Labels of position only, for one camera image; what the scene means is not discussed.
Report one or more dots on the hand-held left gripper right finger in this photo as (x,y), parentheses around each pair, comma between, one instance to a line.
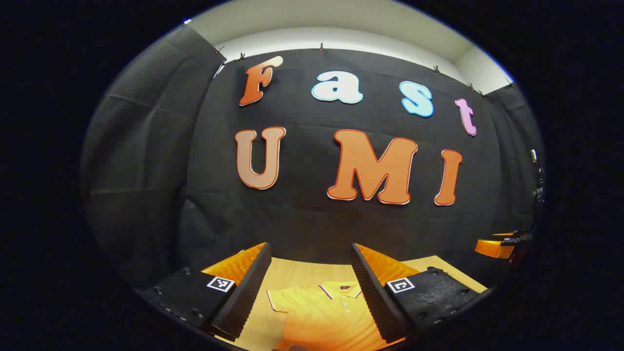
(373,297)

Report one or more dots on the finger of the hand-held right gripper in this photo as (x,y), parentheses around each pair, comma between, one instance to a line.
(509,236)
(492,248)

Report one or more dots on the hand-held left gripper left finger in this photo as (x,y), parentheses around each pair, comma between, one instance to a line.
(246,297)

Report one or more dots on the orange polo T-shirt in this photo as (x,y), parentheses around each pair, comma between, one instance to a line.
(321,317)

